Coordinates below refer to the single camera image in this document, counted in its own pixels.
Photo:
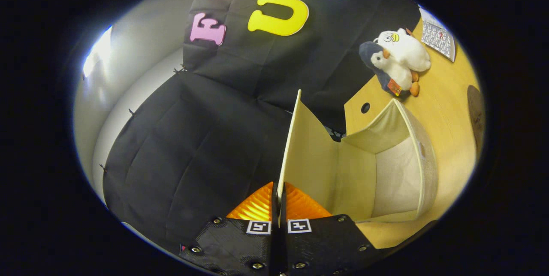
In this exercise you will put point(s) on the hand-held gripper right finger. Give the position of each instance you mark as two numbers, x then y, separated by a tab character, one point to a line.
285	246

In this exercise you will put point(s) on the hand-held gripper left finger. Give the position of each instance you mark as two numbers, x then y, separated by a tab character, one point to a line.
273	246

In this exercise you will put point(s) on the beige fabric storage box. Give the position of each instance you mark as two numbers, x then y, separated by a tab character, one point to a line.
317	168

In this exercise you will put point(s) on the brown fuzzy slipper shoe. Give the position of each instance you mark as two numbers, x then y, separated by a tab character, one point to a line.
476	115

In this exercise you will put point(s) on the black backdrop cloth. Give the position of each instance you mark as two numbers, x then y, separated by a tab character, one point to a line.
193	138

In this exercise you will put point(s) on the grey penguin plush toy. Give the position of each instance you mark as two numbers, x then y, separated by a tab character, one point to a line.
384	65

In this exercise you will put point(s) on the white duck plush toy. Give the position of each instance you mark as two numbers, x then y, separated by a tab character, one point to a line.
409	50

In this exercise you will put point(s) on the patterned cover book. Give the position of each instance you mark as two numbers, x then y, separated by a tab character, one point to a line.
437	35

